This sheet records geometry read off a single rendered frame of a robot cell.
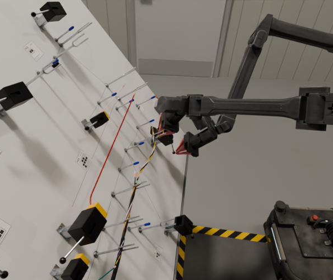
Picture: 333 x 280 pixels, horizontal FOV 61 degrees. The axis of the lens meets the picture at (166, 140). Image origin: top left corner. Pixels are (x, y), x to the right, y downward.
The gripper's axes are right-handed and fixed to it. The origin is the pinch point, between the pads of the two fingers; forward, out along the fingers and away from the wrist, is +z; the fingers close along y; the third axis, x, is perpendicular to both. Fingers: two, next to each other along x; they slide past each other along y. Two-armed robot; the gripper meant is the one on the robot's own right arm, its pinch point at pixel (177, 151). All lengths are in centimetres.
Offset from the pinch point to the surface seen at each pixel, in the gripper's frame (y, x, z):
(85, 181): 33, -41, -1
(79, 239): 52, -43, -10
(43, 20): -7, -70, -9
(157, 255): 44.6, -5.0, 4.7
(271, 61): -234, 172, -5
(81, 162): 28, -44, -2
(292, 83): -223, 213, -10
